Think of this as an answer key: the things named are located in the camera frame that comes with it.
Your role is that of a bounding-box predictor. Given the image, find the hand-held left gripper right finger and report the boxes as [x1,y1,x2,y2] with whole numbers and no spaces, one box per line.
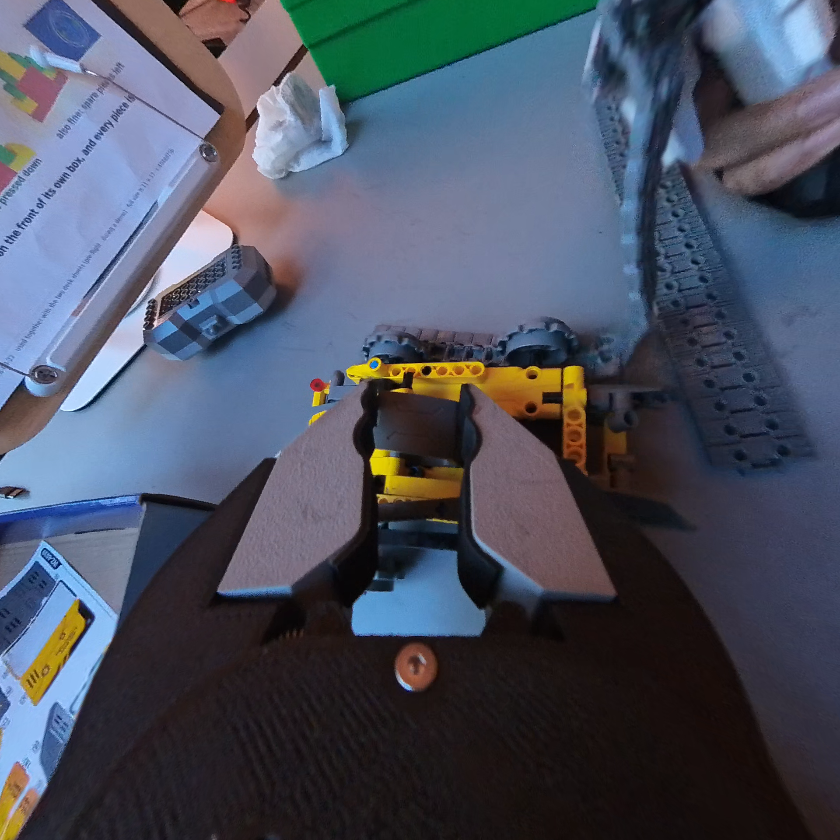
[458,384,618,604]

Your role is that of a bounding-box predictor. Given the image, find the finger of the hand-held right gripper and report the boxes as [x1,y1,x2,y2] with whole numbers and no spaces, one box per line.
[660,98,706,170]

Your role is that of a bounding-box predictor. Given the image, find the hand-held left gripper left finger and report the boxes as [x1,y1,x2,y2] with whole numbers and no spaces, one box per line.
[217,380,380,599]

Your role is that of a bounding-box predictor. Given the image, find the grey brick track strip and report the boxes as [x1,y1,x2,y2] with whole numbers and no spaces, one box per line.
[582,0,706,336]
[594,92,816,475]

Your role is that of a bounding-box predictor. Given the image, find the yellow brick tracked vehicle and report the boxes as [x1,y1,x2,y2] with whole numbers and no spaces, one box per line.
[309,317,696,594]

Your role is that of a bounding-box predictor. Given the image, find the grey brick block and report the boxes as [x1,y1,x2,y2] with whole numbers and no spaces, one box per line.
[143,244,278,361]

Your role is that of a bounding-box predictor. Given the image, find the grey desk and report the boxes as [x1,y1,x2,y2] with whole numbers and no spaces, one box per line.
[0,0,840,840]

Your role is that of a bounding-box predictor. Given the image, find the person's right hand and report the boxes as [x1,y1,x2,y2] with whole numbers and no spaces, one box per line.
[689,80,840,199]

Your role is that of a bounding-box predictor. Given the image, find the building instruction booklet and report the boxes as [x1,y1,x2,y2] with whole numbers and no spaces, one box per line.
[0,541,121,840]

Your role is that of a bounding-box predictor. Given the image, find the green plastic bin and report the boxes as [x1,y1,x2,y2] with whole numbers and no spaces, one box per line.
[278,0,598,102]

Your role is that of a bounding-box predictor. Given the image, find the metal clip bar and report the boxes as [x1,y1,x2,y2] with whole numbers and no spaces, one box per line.
[22,141,221,397]

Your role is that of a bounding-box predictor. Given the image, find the crumpled white tissue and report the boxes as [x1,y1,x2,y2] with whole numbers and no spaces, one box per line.
[253,73,348,180]

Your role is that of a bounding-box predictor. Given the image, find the wooden document board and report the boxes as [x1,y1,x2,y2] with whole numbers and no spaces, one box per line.
[0,0,246,453]

